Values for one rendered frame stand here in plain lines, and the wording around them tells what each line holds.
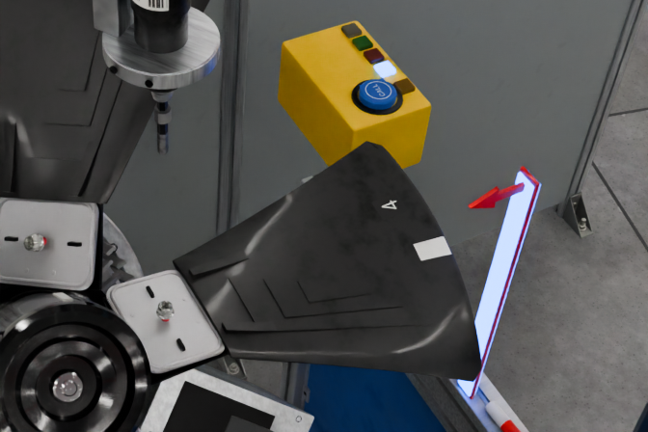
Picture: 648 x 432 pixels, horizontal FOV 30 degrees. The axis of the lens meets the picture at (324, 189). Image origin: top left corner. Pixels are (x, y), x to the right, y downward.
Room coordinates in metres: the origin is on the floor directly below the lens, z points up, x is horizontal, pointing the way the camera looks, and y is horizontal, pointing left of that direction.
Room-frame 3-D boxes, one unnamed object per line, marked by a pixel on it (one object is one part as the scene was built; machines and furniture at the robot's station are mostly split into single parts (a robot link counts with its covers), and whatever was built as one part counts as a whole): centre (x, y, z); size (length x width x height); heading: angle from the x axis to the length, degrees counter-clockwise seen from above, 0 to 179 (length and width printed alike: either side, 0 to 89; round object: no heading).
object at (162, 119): (0.56, 0.11, 1.39); 0.01 x 0.01 x 0.05
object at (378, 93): (0.97, -0.04, 1.08); 0.04 x 0.04 x 0.02
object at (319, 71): (1.01, -0.02, 1.02); 0.16 x 0.10 x 0.11; 35
